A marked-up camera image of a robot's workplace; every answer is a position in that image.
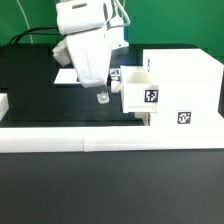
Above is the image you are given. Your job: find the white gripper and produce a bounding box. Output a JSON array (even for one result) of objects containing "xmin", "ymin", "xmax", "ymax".
[{"xmin": 66, "ymin": 28, "xmax": 111, "ymax": 104}]

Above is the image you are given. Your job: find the white drawer box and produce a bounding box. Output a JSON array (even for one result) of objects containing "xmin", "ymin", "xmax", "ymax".
[
  {"xmin": 110, "ymin": 65, "xmax": 159, "ymax": 113},
  {"xmin": 134, "ymin": 112, "xmax": 157, "ymax": 126}
]

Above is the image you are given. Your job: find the white front drawer box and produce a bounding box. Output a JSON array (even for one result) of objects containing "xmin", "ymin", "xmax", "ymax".
[{"xmin": 134, "ymin": 112, "xmax": 157, "ymax": 126}]

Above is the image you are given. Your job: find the white drawer cabinet frame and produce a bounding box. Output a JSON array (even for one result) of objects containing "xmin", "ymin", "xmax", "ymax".
[{"xmin": 143, "ymin": 48, "xmax": 224, "ymax": 127}]

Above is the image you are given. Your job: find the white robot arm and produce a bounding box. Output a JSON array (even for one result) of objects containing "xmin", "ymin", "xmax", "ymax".
[{"xmin": 53, "ymin": 0, "xmax": 130, "ymax": 104}]

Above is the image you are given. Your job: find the white marker tag sheet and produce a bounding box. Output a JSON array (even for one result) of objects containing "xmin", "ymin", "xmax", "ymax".
[{"xmin": 53, "ymin": 68, "xmax": 122, "ymax": 86}]

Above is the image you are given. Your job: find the white L-shaped border wall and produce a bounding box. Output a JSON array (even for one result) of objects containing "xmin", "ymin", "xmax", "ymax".
[{"xmin": 0, "ymin": 93, "xmax": 224, "ymax": 154}]

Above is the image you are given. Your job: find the white thin cable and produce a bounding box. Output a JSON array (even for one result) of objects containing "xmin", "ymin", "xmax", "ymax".
[{"xmin": 15, "ymin": 0, "xmax": 35, "ymax": 45}]

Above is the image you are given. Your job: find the black cable bundle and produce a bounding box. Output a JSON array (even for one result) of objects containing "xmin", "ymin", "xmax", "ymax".
[{"xmin": 8, "ymin": 25, "xmax": 62, "ymax": 46}]

